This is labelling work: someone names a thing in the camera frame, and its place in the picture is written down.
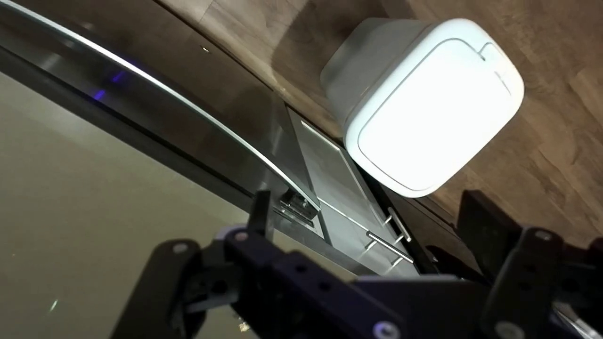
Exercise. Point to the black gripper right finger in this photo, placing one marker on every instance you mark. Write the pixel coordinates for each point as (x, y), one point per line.
(525, 284)

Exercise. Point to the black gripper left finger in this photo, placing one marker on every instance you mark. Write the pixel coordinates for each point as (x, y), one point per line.
(171, 284)

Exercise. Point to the stainless steel dishwasher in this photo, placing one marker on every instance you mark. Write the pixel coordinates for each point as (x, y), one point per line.
(95, 214)

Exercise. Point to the grey base cabinet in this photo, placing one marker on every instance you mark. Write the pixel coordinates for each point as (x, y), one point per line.
(336, 176)

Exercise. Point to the white lidded trash bin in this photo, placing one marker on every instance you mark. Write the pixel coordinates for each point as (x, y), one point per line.
(427, 107)

